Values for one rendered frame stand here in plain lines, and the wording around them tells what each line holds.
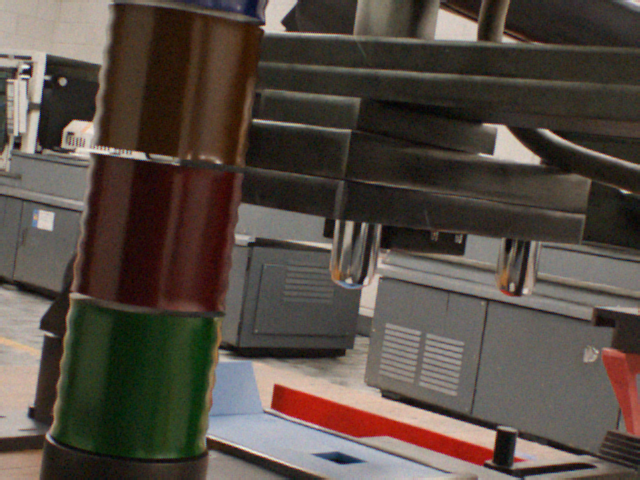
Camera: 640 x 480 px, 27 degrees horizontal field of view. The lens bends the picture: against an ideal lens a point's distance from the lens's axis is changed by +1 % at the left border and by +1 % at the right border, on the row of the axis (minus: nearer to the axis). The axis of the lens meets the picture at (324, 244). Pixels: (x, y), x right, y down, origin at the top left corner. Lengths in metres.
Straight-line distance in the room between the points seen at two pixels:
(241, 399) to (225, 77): 0.42
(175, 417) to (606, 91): 0.24
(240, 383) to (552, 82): 0.28
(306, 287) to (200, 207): 7.50
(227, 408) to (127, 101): 0.41
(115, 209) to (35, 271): 8.97
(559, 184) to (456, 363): 5.74
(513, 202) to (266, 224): 6.95
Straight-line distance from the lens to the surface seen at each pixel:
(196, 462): 0.32
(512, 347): 6.17
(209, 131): 0.31
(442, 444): 0.90
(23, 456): 0.95
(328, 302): 7.95
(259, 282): 7.57
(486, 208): 0.59
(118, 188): 0.31
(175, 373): 0.31
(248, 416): 0.70
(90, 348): 0.31
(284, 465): 0.60
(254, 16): 0.31
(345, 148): 0.52
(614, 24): 0.90
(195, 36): 0.31
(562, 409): 6.01
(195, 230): 0.31
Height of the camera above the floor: 1.12
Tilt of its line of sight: 3 degrees down
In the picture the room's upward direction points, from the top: 8 degrees clockwise
